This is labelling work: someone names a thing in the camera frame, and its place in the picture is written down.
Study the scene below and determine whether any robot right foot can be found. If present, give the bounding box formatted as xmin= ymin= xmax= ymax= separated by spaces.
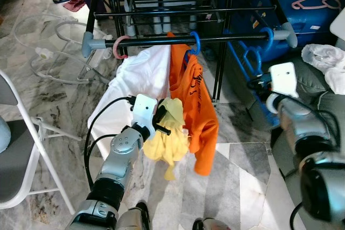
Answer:
xmin=192 ymin=218 xmax=233 ymax=230

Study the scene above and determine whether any white folding chair grey seat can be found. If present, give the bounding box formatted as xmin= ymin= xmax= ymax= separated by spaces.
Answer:
xmin=0 ymin=70 xmax=77 ymax=215

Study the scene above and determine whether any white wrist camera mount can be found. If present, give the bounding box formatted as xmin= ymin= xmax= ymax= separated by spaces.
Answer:
xmin=268 ymin=61 xmax=299 ymax=100
xmin=132 ymin=93 xmax=159 ymax=135

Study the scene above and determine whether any orange shirt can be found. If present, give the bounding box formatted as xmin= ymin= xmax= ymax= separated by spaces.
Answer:
xmin=167 ymin=31 xmax=220 ymax=177

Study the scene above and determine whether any crumpled white cloth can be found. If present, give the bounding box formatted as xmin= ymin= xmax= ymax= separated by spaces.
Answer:
xmin=300 ymin=44 xmax=345 ymax=95

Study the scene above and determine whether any blue plastic clothes hanger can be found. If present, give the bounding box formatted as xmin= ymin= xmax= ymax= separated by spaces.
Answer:
xmin=225 ymin=26 xmax=276 ymax=81
xmin=187 ymin=30 xmax=202 ymax=56

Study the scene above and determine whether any grey green sofa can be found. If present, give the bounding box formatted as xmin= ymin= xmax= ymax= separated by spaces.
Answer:
xmin=270 ymin=63 xmax=345 ymax=152

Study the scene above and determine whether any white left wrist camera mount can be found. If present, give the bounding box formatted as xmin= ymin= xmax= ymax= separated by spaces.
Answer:
xmin=132 ymin=93 xmax=159 ymax=135

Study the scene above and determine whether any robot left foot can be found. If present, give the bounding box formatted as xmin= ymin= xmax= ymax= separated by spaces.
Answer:
xmin=115 ymin=201 xmax=153 ymax=230

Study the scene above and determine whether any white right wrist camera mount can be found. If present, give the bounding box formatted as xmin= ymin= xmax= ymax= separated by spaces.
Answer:
xmin=268 ymin=61 xmax=299 ymax=100

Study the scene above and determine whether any black metal drying rack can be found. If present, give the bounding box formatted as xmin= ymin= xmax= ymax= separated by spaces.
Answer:
xmin=81 ymin=0 xmax=299 ymax=105

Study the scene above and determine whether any yellow shirt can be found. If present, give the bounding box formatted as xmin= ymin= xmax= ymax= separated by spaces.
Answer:
xmin=142 ymin=97 xmax=191 ymax=182

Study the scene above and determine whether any light blue cushion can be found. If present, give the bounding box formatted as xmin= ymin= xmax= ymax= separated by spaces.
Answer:
xmin=0 ymin=115 xmax=9 ymax=154

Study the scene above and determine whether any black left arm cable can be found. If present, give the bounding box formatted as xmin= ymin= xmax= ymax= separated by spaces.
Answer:
xmin=83 ymin=95 xmax=136 ymax=189

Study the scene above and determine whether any pink hanger with thick hook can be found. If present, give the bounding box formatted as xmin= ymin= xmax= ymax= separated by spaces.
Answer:
xmin=111 ymin=34 xmax=132 ymax=60

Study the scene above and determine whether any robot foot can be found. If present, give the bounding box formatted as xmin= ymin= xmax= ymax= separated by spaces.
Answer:
xmin=115 ymin=201 xmax=153 ymax=230
xmin=192 ymin=218 xmax=233 ymax=230

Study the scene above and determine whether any white plastic storage box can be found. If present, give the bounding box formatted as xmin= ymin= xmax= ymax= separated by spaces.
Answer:
xmin=329 ymin=8 xmax=345 ymax=43

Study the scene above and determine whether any white slatted frame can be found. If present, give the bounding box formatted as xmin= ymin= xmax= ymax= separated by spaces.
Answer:
xmin=121 ymin=0 xmax=227 ymax=36

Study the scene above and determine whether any white shirt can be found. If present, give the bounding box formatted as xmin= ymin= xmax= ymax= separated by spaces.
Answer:
xmin=86 ymin=44 xmax=174 ymax=162

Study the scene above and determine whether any blue hard suitcase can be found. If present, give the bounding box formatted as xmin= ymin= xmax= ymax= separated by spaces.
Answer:
xmin=225 ymin=0 xmax=341 ymax=62

